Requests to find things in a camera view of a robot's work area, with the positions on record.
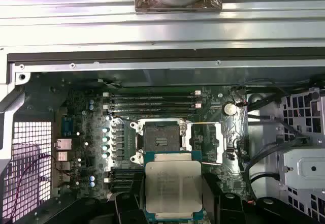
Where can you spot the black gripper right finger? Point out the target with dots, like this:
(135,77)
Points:
(229,208)

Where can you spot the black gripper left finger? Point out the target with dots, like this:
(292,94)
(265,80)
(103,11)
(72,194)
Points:
(124,208)

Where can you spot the silver CPU green substrate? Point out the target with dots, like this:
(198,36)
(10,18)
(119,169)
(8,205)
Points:
(172,183)

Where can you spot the metal socket cover frame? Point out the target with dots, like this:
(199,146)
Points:
(219,142)

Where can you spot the RAM slot white clips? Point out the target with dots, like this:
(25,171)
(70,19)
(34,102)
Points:
(122,180)
(152,97)
(152,109)

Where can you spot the RAM slot black clips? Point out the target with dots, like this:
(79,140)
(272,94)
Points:
(122,173)
(152,103)
(152,113)

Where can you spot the CPU socket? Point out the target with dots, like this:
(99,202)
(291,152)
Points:
(162,135)

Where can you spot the small blue capacitor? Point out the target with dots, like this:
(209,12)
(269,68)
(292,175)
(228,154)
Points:
(105,130)
(105,147)
(92,102)
(104,156)
(105,139)
(92,183)
(92,177)
(92,108)

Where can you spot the grey voltage regulator block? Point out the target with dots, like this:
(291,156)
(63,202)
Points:
(117,142)

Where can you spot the metal USB port block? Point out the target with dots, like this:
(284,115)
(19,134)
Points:
(63,156)
(64,166)

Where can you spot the metal network port block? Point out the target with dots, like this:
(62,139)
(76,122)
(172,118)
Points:
(64,144)

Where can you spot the round silver coin battery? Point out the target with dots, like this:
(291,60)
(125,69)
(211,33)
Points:
(229,109)

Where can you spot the blue serial port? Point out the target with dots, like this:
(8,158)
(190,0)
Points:
(67,126)

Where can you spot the green motherboard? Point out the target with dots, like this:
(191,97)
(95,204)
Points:
(213,99)

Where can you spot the perforated silver drive cage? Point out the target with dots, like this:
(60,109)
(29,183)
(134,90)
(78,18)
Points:
(302,117)

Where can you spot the black and silver PC case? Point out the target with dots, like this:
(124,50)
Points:
(162,57)

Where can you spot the silver drive bracket with hole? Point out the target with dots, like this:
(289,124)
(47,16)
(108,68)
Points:
(304,168)

